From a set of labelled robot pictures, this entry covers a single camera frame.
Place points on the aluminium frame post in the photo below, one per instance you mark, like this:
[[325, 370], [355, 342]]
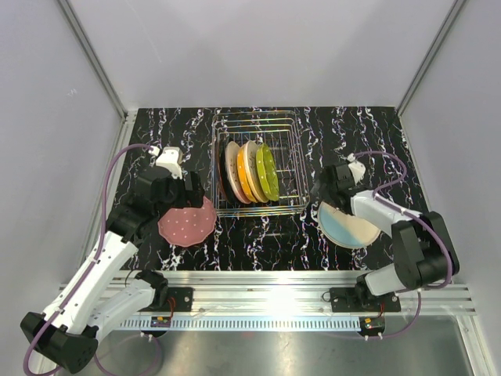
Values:
[[79, 32], [433, 50]]

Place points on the aluminium mounting rail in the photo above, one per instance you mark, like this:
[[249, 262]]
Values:
[[285, 293]]

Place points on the pink scalloped bottom plate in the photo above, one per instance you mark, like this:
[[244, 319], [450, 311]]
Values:
[[185, 227]]

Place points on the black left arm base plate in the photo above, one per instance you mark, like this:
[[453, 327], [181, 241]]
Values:
[[178, 298]]

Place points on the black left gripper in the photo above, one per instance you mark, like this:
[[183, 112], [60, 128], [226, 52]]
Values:
[[190, 198]]

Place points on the green circuit board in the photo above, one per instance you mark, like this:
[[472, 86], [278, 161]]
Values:
[[157, 321], [372, 326]]

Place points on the cream orange floral plate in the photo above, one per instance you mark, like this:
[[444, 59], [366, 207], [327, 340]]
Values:
[[249, 158]]

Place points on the left aluminium frame post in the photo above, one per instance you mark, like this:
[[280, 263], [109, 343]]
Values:
[[79, 32]]

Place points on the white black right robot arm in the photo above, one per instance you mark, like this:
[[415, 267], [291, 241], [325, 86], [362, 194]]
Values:
[[423, 252]]

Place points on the right aluminium frame post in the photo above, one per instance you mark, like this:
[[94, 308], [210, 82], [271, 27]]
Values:
[[433, 50]]

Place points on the metal wire dish rack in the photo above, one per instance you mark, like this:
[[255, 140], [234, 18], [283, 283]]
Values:
[[277, 129]]

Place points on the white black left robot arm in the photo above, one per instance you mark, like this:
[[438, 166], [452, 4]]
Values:
[[69, 330]]

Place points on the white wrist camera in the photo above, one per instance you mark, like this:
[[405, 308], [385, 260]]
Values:
[[356, 167], [169, 158]]

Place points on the cream beige floral plate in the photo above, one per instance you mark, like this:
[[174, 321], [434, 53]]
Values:
[[344, 230]]

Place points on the green dotted scalloped plate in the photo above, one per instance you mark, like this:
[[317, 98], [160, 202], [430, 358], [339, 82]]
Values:
[[267, 173]]

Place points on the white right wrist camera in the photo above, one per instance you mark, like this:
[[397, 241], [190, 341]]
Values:
[[356, 167]]

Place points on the right green circuit board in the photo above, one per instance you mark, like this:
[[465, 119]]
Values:
[[372, 326]]

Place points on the white slotted cable duct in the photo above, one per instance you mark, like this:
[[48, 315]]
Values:
[[247, 323]]

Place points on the cream pink floral plate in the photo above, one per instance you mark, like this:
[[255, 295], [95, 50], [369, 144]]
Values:
[[231, 152]]

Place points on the left green circuit board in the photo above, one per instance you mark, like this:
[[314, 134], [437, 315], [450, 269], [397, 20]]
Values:
[[157, 321]]

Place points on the orange dotted scalloped plate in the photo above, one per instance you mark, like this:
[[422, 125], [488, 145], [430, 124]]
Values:
[[243, 177]]

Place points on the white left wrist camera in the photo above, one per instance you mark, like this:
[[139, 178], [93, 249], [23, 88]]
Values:
[[169, 158]]

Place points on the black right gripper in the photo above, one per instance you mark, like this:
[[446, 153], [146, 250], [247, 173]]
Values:
[[322, 180]]

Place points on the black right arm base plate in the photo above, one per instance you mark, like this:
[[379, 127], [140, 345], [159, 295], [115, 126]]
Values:
[[350, 300]]

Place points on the dark brown round plate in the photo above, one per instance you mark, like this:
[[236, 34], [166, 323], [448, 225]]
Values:
[[222, 175]]

